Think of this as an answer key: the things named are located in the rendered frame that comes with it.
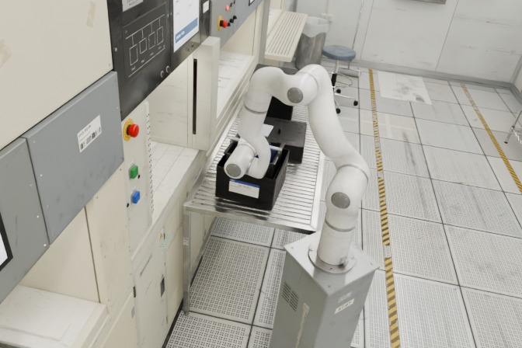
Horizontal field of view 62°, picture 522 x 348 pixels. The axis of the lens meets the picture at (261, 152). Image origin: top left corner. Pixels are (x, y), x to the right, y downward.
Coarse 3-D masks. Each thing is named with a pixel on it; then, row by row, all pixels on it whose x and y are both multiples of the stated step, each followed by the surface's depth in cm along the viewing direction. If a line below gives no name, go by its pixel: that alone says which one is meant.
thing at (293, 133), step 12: (264, 120) 246; (276, 120) 247; (288, 120) 248; (276, 132) 235; (288, 132) 236; (300, 132) 238; (276, 144) 226; (288, 144) 225; (300, 144) 226; (300, 156) 227
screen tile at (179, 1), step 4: (176, 0) 145; (180, 0) 149; (184, 0) 153; (176, 4) 146; (180, 4) 150; (184, 4) 154; (176, 8) 147; (180, 8) 150; (184, 8) 154; (184, 12) 155; (180, 16) 152; (184, 16) 156; (176, 20) 149; (180, 20) 153; (184, 20) 157; (176, 24) 150; (180, 24) 153; (176, 28) 150
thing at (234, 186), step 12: (288, 156) 207; (216, 168) 191; (216, 180) 194; (228, 180) 192; (240, 180) 190; (252, 180) 188; (264, 180) 186; (276, 180) 186; (216, 192) 197; (228, 192) 195; (240, 192) 193; (252, 192) 191; (264, 192) 189; (276, 192) 194; (252, 204) 195; (264, 204) 193
